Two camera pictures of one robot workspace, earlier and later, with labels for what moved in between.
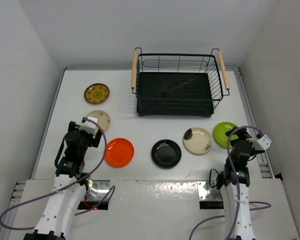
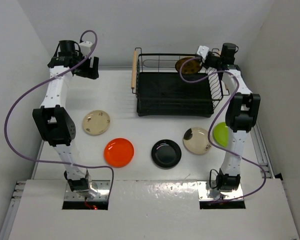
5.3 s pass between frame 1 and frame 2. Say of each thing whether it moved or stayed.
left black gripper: moved
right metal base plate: stayed
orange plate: stayed
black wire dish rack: stayed
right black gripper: moved
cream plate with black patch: stayed
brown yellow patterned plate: moved
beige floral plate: stayed
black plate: stayed
